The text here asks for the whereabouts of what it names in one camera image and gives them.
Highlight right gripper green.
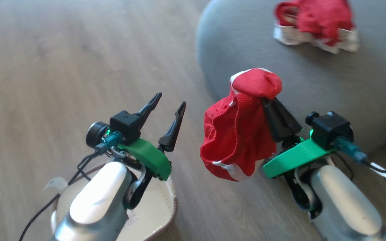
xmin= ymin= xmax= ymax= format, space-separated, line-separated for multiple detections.
xmin=262 ymin=98 xmax=338 ymax=179

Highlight grey fabric sofa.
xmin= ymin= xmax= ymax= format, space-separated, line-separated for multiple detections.
xmin=196 ymin=0 xmax=386 ymax=155

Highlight beige laundry basket brown rim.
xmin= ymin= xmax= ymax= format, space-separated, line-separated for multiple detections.
xmin=44 ymin=163 xmax=179 ymax=241

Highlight red garment thin white trim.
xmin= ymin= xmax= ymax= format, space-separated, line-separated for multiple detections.
xmin=200 ymin=68 xmax=283 ymax=182

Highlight red garment wide white band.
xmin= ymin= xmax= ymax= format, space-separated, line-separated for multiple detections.
xmin=273 ymin=0 xmax=360 ymax=54

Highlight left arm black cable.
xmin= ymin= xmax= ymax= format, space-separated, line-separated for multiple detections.
xmin=19 ymin=151 xmax=100 ymax=241

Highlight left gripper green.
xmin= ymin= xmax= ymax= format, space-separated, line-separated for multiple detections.
xmin=117 ymin=93 xmax=187 ymax=181

